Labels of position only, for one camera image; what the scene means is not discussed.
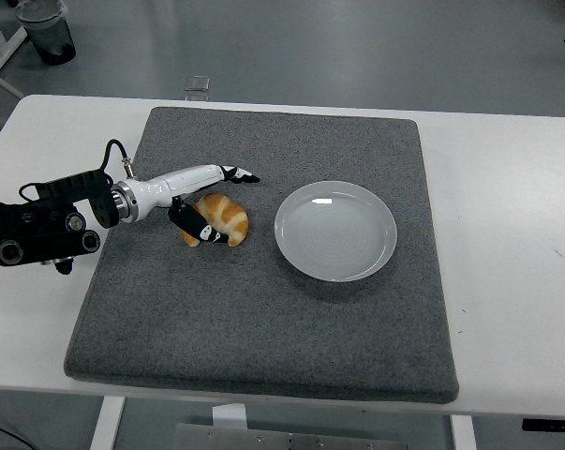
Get croissant bread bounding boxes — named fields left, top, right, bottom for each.
left=180, top=192, right=249, bottom=248

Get black floor cable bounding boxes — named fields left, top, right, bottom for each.
left=0, top=419, right=36, bottom=450

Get white table leg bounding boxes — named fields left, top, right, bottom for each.
left=449, top=414, right=478, bottom=450
left=89, top=397, right=126, bottom=450

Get black table control panel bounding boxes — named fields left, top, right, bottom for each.
left=521, top=416, right=565, bottom=433

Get light grey round plate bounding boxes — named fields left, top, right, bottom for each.
left=274, top=180, right=399, bottom=283

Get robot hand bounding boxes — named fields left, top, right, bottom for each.
left=130, top=163, right=261, bottom=247

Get white paper label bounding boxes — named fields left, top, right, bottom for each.
left=211, top=403, right=248, bottom=429

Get grey felt mat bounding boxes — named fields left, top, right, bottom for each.
left=64, top=106, right=460, bottom=405

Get black bin with clear liner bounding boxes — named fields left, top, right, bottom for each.
left=14, top=0, right=77, bottom=66

